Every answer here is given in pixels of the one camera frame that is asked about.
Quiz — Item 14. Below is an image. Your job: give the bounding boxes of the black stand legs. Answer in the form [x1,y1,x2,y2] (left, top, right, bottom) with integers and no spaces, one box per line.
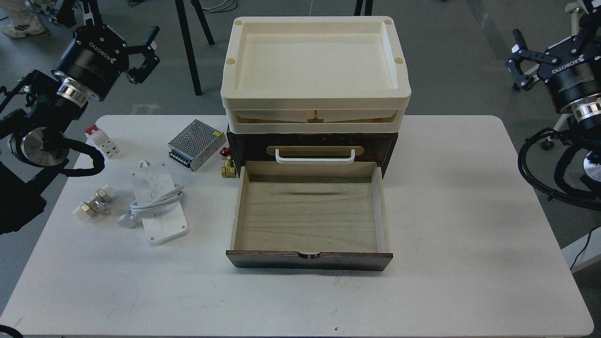
[174,0,216,96]

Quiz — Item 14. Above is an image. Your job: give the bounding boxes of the white drawer handle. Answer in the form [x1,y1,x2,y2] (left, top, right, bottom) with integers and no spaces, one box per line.
[275,148,356,165]

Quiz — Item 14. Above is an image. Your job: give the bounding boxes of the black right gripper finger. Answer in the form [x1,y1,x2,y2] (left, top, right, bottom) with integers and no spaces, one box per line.
[506,60,541,91]
[506,29,559,66]

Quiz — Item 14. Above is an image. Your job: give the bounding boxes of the metal fitting white caps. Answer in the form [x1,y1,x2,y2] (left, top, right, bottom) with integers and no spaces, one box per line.
[72,184,117,221]

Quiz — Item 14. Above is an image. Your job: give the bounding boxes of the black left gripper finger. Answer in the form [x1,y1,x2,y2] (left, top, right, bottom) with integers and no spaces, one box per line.
[125,26,160,55]
[126,53,160,84]

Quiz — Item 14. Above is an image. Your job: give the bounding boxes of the metal mesh power supply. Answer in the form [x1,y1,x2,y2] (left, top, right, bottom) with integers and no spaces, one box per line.
[168,119,226,172]

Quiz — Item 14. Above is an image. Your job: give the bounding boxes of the cream plastic tray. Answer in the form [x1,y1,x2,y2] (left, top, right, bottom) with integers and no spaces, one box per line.
[221,16,411,133]

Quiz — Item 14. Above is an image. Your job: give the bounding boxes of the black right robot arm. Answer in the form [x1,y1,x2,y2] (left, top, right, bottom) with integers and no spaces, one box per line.
[505,29,601,140]

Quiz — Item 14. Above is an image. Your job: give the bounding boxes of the open wooden drawer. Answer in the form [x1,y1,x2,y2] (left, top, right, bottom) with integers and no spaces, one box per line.
[226,161,393,271]

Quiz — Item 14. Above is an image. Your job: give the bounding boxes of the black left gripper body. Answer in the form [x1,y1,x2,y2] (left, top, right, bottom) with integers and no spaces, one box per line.
[52,25,129,101]

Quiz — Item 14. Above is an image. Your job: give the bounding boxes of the red white circuit breaker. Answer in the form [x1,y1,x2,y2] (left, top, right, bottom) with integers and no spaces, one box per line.
[84,124,120,159]

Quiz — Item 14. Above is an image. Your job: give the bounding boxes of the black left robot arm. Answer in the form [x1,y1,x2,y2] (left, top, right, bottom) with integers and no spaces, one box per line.
[0,24,160,234]

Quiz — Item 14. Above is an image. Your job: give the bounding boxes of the white charger with cable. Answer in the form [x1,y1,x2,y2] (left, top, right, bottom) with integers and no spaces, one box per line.
[117,160,188,245]

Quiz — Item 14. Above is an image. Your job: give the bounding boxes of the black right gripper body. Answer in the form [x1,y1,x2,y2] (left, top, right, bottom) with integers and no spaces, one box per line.
[537,33,600,114]

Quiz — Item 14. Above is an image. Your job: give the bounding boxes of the white sneaker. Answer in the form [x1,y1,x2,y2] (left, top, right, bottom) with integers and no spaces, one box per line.
[1,21,46,39]

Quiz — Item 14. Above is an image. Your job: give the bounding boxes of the brass valve red handle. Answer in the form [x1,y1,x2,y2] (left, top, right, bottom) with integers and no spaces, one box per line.
[219,147,238,178]

